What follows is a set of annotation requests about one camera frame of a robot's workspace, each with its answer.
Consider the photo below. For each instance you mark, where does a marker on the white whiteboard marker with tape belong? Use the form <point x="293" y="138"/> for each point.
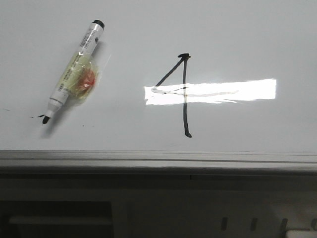
<point x="80" y="75"/>

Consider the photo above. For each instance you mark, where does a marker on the large white whiteboard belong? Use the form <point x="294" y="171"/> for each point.
<point x="188" y="86"/>

